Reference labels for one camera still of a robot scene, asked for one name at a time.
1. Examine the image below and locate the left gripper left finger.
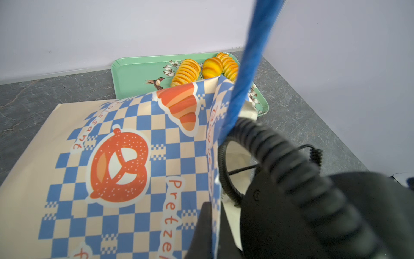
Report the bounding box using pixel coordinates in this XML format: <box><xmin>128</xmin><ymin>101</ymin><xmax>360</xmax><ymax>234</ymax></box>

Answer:
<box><xmin>185</xmin><ymin>202</ymin><xmax>213</xmax><ymax>259</ymax></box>

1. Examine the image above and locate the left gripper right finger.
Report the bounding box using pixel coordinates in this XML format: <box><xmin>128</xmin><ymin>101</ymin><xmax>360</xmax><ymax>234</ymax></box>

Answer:
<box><xmin>218</xmin><ymin>204</ymin><xmax>243</xmax><ymax>259</ymax></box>

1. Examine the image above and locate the blue checkered paper bag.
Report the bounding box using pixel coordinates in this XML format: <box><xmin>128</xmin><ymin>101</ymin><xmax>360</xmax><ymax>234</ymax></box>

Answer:
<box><xmin>0</xmin><ymin>0</ymin><xmax>285</xmax><ymax>259</ymax></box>

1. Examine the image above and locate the ridged yellow fake bread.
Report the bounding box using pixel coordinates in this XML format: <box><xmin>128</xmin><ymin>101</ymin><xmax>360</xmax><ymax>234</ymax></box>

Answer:
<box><xmin>216</xmin><ymin>52</ymin><xmax>239</xmax><ymax>83</ymax></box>

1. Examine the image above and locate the orange round fake bread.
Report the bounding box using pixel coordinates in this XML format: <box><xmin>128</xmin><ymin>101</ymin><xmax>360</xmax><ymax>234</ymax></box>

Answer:
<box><xmin>202</xmin><ymin>57</ymin><xmax>223</xmax><ymax>79</ymax></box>

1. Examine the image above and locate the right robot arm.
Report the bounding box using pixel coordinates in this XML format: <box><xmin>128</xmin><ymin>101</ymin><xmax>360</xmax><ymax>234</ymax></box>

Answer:
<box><xmin>227</xmin><ymin>118</ymin><xmax>414</xmax><ymax>259</ymax></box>

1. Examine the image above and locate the green floral tray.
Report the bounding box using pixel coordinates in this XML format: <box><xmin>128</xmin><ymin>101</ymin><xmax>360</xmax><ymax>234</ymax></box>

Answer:
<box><xmin>110</xmin><ymin>51</ymin><xmax>270</xmax><ymax>117</ymax></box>

